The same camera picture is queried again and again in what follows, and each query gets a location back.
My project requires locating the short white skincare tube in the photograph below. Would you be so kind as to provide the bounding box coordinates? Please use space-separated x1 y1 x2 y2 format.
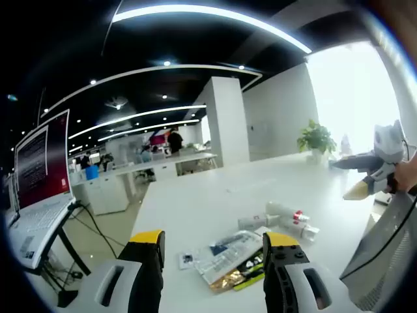
237 215 272 230

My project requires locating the white laptop with red screen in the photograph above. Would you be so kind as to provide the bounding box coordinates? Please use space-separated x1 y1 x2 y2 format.
5 109 79 270

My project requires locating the black laptop stand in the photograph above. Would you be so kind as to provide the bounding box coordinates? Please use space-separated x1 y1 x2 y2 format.
42 201 93 308

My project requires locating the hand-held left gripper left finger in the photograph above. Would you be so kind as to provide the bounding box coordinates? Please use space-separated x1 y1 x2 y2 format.
73 229 166 313

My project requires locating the person's right hand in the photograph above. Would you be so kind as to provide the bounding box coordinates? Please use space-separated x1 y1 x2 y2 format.
392 158 417 194

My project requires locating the green skincare sachet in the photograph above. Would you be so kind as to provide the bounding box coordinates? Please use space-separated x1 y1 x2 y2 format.
233 250 266 291

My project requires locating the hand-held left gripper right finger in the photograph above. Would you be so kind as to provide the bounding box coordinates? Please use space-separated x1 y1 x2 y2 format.
262 231 359 313

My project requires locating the white office desk row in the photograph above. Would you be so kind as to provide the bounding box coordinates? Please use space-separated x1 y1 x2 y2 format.
70 151 219 216

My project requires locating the tall white skincare tube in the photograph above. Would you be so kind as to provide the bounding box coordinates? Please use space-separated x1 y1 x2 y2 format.
265 201 298 216

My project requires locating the green potted plant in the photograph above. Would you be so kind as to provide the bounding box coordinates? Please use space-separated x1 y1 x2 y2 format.
296 119 338 164

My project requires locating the clear sachet with dark square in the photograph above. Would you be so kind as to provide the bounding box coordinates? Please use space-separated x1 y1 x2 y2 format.
178 250 197 271

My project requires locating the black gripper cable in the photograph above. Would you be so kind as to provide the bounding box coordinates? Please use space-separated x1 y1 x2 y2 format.
339 192 417 280

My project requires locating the silver and blue skincare sachet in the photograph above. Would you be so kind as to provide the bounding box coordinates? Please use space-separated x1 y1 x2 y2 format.
194 229 265 285

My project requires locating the small clear-capped skincare bottle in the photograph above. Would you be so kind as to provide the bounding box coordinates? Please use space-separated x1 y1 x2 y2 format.
285 224 321 245

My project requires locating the gold foil skincare sachet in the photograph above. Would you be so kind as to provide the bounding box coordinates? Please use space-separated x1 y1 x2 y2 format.
208 266 246 295

